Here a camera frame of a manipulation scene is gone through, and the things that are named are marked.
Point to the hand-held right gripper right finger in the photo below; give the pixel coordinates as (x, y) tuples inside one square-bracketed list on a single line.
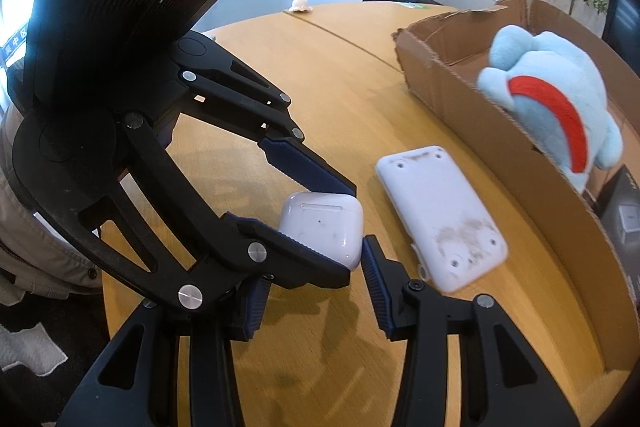
[(377, 282)]

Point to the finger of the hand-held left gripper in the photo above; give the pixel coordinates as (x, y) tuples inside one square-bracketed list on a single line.
[(300, 162), (255, 229)]

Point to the white earbuds case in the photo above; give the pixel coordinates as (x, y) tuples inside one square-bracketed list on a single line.
[(320, 222)]

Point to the white crumpled cloth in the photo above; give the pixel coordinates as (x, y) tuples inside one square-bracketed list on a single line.
[(25, 349)]

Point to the green code sticker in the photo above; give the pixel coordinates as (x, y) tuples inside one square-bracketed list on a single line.
[(415, 6)]

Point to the small white plush toy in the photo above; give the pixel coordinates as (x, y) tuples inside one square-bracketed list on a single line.
[(299, 4)]

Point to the black flat television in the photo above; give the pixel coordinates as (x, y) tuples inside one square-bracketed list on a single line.
[(622, 12)]

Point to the white rounded plastic device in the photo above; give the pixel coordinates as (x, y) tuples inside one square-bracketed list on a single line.
[(440, 207)]

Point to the light blue plush toy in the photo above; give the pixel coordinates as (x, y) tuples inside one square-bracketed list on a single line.
[(565, 62)]

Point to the black product box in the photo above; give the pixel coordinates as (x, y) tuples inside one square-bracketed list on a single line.
[(622, 227)]

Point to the cardboard box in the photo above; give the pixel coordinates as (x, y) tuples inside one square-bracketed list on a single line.
[(550, 207)]

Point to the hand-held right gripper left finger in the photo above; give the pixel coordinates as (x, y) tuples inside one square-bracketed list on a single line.
[(252, 307)]

